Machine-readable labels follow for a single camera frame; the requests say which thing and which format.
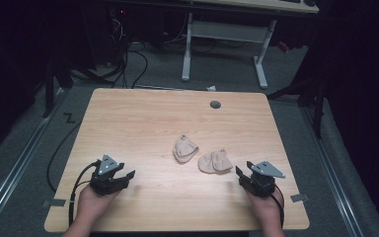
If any black floor cable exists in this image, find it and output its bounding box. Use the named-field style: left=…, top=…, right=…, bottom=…
left=45, top=121, right=83, bottom=194

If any person's right hand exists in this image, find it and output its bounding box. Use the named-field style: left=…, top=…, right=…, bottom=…
left=246, top=190, right=285, bottom=228

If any metal floor rail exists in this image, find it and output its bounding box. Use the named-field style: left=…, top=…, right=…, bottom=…
left=0, top=87, right=68, bottom=231
left=300, top=107, right=366, bottom=237

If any person's left hand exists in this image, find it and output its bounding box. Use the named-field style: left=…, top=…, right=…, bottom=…
left=75, top=186, right=121, bottom=228

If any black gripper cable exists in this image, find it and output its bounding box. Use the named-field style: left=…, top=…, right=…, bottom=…
left=67, top=159, right=102, bottom=227
left=273, top=184, right=286, bottom=229

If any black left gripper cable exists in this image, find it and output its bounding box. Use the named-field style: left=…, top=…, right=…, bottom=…
left=67, top=159, right=102, bottom=227

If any white desk frame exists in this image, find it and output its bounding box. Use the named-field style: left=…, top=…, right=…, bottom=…
left=180, top=0, right=320, bottom=90

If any bundle of black cables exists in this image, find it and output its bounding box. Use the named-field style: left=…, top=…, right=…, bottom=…
left=110, top=9, right=150, bottom=90

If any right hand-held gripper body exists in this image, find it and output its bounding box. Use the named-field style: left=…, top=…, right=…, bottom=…
left=242, top=160, right=286, bottom=198

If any black metal stand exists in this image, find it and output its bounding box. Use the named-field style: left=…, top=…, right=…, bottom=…
left=41, top=58, right=75, bottom=119
left=265, top=75, right=328, bottom=140

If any grey tape piece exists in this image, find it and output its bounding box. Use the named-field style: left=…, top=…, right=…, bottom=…
left=290, top=193, right=310, bottom=203
left=42, top=197, right=67, bottom=208

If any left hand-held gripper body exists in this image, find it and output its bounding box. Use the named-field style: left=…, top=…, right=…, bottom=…
left=89, top=153, right=128, bottom=197

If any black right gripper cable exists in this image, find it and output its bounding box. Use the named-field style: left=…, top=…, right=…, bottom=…
left=273, top=184, right=286, bottom=229

